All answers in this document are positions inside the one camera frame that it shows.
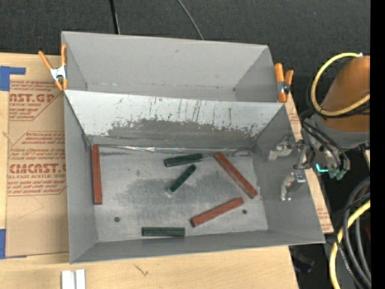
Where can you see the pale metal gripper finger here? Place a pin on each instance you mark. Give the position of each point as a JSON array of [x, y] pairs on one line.
[[288, 185], [281, 153]]

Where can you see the red-brown flat block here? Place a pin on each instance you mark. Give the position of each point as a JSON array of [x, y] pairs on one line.
[[217, 212], [97, 176], [236, 175]]

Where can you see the dark green flat block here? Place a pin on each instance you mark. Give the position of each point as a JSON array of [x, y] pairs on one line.
[[182, 178], [163, 231], [183, 160]]

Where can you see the grey metal bin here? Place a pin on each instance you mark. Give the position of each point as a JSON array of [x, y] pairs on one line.
[[150, 191]]

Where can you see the brown cardboard board red print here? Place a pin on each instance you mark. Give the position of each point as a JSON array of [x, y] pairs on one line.
[[36, 215]]

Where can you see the black cylinder on white bracket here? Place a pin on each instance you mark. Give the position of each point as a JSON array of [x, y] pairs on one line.
[[367, 154]]

